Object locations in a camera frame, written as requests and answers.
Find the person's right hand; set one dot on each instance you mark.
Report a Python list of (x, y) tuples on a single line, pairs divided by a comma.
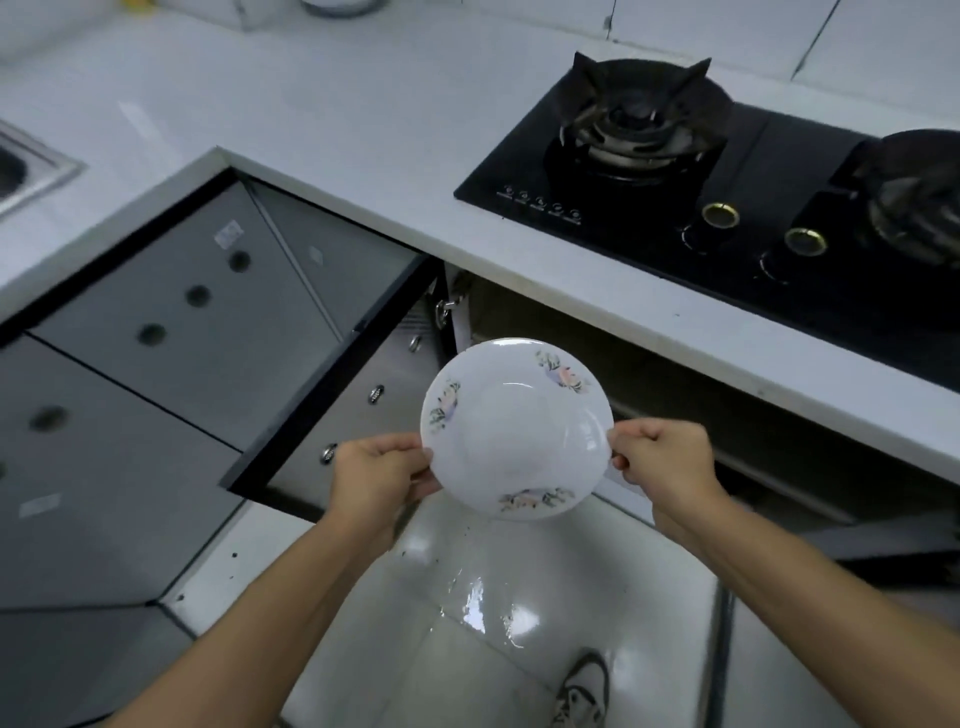
[(675, 472)]

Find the person's left hand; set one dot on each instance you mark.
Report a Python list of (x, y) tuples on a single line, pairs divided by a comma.
[(375, 487)]

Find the grey kitchen cabinet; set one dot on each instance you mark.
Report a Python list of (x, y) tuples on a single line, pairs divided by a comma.
[(750, 450)]

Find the white floral plate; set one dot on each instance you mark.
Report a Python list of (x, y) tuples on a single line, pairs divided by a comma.
[(517, 435)]

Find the person's right forearm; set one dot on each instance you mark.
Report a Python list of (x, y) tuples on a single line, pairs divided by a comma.
[(825, 577)]

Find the person's left forearm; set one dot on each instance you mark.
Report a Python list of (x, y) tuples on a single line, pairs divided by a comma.
[(247, 645)]

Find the metal cabinet door hinge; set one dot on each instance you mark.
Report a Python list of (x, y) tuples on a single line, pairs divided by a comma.
[(446, 309)]

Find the row of grey cabinet doors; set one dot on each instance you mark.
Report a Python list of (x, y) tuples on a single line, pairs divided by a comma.
[(150, 375)]

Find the white countertop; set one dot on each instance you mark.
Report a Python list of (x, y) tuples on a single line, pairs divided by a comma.
[(300, 97)]

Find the black glass gas stove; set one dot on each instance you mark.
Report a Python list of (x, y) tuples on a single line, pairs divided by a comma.
[(637, 225)]

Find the black gold-ringed stove knob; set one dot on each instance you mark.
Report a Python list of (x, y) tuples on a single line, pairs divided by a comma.
[(806, 241), (721, 216)]

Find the black iron burner grate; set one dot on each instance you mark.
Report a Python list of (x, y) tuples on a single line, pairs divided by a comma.
[(922, 202), (637, 120)]

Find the stainless steel sink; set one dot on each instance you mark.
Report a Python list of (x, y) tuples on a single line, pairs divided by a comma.
[(37, 161)]

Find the small white round dish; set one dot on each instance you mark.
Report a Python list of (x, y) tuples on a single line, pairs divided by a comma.
[(341, 6)]

